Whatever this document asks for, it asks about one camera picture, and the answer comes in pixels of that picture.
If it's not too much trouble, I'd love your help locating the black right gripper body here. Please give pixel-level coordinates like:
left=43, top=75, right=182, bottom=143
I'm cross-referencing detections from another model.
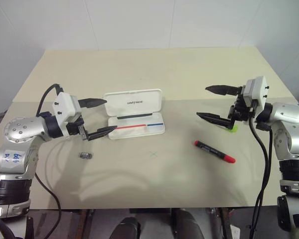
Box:
left=228, top=93, right=256, bottom=123

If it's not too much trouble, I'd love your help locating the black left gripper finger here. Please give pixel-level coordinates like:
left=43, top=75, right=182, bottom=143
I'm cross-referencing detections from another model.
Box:
left=78, top=98, right=108, bottom=109
left=86, top=125, right=118, bottom=141

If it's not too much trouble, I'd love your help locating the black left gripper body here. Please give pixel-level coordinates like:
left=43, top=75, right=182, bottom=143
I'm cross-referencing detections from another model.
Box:
left=66, top=117, right=90, bottom=141

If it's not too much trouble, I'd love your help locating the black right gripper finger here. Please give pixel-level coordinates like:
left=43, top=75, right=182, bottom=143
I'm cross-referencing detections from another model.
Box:
left=205, top=85, right=244, bottom=96
left=196, top=112, right=234, bottom=129

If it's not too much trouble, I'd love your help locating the red and black marker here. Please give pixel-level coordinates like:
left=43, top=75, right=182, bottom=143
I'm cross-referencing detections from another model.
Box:
left=193, top=140, right=237, bottom=164

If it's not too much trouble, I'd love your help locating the white plastic pencil case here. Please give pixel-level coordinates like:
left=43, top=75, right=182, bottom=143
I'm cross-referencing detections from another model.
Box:
left=103, top=88, right=166, bottom=141

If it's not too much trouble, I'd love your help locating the white tape label blue writing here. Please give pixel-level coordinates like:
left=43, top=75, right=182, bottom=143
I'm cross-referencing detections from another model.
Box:
left=0, top=148, right=22, bottom=173

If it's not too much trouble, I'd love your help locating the dark rounded shape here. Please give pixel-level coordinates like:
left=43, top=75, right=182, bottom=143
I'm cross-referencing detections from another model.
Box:
left=171, top=208, right=203, bottom=239
left=109, top=216, right=142, bottom=239

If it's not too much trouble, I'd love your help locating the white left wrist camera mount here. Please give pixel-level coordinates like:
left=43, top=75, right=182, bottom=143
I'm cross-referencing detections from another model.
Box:
left=52, top=92, right=82, bottom=124

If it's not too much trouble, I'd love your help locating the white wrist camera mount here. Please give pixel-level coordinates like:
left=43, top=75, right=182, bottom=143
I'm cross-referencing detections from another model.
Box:
left=242, top=76, right=269, bottom=110
left=52, top=92, right=82, bottom=124

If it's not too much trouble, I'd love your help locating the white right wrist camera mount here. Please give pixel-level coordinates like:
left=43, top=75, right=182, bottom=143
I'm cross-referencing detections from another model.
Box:
left=242, top=76, right=269, bottom=110

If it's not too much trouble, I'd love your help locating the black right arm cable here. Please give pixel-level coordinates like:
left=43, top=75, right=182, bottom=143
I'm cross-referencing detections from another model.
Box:
left=248, top=107, right=269, bottom=239
left=256, top=121, right=276, bottom=207

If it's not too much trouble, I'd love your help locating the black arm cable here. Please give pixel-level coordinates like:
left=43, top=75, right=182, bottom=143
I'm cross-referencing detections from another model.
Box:
left=256, top=121, right=276, bottom=207
left=248, top=107, right=269, bottom=239
left=34, top=84, right=64, bottom=239

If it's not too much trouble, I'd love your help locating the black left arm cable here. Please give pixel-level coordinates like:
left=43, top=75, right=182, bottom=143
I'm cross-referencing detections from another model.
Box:
left=34, top=84, right=64, bottom=239

